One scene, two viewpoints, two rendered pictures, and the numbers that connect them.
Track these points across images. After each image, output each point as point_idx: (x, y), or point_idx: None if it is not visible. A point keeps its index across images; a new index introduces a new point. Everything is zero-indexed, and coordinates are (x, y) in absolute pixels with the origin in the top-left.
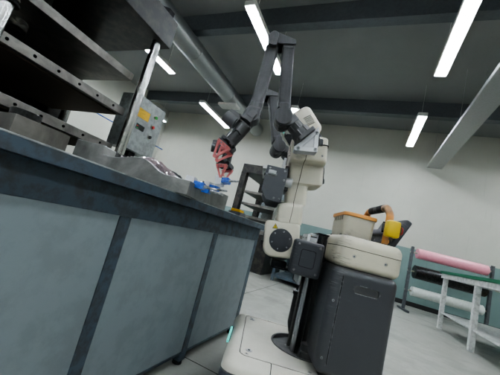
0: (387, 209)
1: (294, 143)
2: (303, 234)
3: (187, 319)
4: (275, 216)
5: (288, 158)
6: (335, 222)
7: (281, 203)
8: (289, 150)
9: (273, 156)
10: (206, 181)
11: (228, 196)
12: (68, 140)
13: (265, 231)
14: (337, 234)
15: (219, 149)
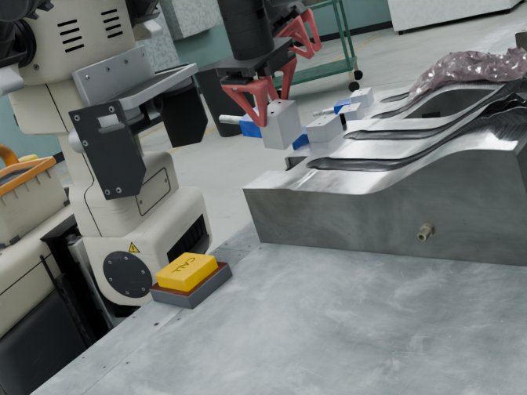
0: (3, 145)
1: (132, 12)
2: (77, 247)
3: None
4: (157, 193)
5: (85, 38)
6: (19, 203)
7: (163, 151)
8: (100, 19)
9: (38, 16)
10: (332, 115)
11: (244, 190)
12: (515, 39)
13: (205, 207)
14: (49, 213)
15: (304, 28)
